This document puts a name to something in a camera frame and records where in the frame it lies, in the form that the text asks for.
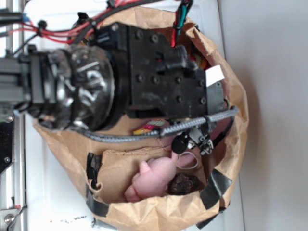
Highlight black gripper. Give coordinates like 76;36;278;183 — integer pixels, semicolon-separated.
95;22;224;118

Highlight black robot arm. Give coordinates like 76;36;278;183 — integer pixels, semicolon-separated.
0;23;224;131

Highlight white plastic tray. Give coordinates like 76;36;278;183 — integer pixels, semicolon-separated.
24;0;244;231

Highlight pink plush bunny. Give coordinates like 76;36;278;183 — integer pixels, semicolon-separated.
124;152;196;203

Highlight brown paper bag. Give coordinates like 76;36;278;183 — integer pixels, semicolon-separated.
34;19;249;231

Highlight dark brown fuzzy lump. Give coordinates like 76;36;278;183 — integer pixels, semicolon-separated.
167;173;200;195

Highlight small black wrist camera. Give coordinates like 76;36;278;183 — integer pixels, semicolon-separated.
171;127;214;156

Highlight grey braided cable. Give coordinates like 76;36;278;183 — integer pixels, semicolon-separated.
84;106;239;144

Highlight red green wire bundle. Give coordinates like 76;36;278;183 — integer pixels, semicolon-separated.
171;0;194;48

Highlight black metal bracket plate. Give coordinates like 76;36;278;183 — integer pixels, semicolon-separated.
0;116;14;175

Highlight aluminium frame rail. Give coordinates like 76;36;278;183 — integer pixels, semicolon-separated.
0;0;28;231

